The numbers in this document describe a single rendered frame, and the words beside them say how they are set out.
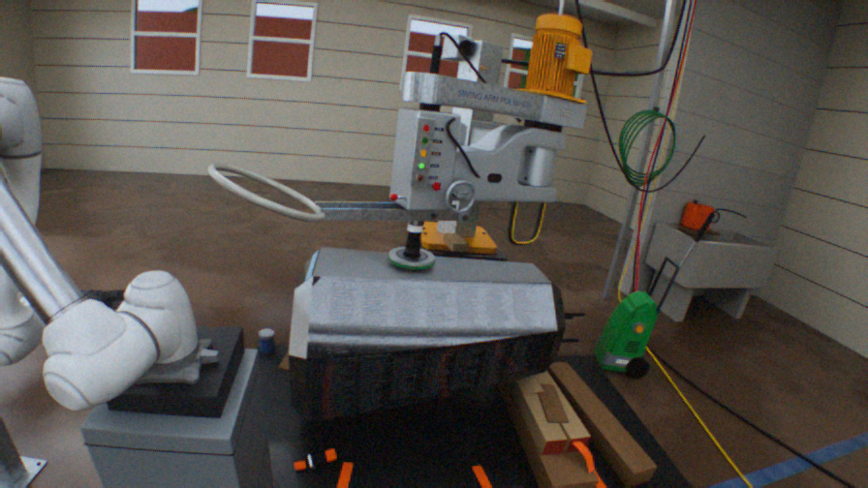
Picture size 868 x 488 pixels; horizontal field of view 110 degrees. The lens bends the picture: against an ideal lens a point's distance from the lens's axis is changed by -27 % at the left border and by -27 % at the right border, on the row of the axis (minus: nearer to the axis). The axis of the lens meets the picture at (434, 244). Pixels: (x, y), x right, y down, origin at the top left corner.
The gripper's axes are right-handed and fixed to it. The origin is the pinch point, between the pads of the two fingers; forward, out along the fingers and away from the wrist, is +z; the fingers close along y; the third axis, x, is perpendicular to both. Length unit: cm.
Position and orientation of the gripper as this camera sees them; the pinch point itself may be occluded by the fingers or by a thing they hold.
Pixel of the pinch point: (141, 298)
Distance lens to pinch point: 131.6
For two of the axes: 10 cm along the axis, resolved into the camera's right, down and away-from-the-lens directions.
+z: 9.9, -0.9, 1.3
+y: 1.1, -2.6, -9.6
